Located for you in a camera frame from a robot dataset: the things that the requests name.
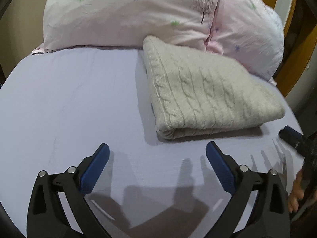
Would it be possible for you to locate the beige cable-knit sweater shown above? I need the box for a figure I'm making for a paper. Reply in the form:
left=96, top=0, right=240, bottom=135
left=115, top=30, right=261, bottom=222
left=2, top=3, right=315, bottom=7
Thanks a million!
left=143, top=36, right=285, bottom=140

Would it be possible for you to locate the person's right hand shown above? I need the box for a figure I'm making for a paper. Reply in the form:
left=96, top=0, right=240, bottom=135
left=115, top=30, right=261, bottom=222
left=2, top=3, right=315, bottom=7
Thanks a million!
left=287, top=170, right=304, bottom=213

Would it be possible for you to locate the lavender bed sheet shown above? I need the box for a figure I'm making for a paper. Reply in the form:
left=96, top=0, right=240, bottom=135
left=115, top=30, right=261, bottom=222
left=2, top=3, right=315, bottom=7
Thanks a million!
left=1, top=48, right=302, bottom=237

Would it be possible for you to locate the wooden bed headboard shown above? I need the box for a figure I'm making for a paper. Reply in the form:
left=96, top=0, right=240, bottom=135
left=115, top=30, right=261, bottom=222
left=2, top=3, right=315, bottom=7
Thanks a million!
left=263, top=0, right=316, bottom=97

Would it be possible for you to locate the pink floral pillow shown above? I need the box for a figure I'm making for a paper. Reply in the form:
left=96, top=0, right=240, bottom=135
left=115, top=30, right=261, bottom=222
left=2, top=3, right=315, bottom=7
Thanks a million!
left=34, top=0, right=284, bottom=81

